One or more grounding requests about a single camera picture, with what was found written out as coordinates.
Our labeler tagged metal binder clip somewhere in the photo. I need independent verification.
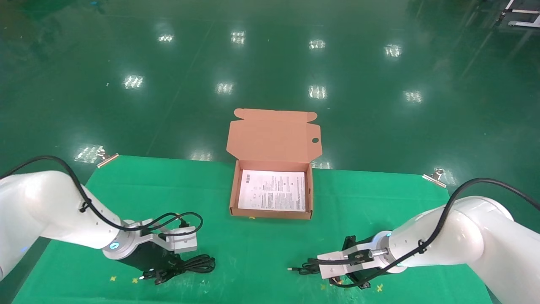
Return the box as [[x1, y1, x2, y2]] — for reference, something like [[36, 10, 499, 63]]
[[96, 148, 120, 169], [422, 168, 448, 188]]

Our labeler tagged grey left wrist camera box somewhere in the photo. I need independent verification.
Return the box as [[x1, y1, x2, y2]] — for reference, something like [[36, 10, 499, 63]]
[[139, 220, 199, 255]]

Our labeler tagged white printed instruction sheet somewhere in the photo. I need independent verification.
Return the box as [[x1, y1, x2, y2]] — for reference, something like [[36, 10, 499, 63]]
[[238, 169, 307, 212]]

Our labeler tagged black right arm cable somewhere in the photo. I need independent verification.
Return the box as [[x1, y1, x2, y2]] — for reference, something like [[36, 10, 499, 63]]
[[331, 177, 540, 290]]

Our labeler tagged black data cable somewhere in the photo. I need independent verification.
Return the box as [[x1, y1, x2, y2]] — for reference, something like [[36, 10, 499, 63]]
[[139, 255, 216, 285]]

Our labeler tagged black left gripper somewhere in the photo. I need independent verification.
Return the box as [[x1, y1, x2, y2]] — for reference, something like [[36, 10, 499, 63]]
[[119, 244, 185, 286]]

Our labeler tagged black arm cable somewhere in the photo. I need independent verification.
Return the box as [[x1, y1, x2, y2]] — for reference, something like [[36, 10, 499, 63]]
[[331, 177, 540, 290], [0, 155, 204, 237]]

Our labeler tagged green table cloth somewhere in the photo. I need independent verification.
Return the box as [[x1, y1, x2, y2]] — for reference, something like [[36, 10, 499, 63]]
[[12, 155, 494, 304]]

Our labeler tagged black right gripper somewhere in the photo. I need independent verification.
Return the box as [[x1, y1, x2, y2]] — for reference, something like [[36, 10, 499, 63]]
[[332, 236, 385, 290]]

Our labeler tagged brown cardboard box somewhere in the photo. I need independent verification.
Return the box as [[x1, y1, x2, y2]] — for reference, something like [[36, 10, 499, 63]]
[[226, 108, 322, 220]]

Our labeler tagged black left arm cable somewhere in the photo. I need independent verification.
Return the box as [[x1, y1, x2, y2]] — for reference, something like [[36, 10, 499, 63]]
[[0, 155, 204, 237]]

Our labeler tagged white metal table frame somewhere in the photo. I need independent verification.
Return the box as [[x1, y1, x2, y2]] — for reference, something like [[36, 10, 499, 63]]
[[500, 0, 540, 28]]

